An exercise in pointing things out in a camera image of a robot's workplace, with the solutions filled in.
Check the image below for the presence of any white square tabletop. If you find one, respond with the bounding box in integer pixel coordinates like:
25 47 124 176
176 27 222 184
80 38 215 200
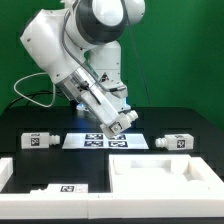
109 154 224 194

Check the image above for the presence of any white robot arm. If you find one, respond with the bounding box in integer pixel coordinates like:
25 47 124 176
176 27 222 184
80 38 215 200
20 0 145 138

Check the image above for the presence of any white U-shaped fence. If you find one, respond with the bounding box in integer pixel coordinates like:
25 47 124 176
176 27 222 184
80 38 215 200
0 158 224 220

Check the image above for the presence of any white cable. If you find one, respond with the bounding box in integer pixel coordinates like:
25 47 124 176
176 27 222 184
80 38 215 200
13 71 58 108

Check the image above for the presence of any white marker sheet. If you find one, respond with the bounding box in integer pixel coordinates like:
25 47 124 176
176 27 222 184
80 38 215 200
62 133 148 149

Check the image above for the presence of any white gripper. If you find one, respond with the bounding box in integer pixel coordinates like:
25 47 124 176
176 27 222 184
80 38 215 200
69 68 127 138

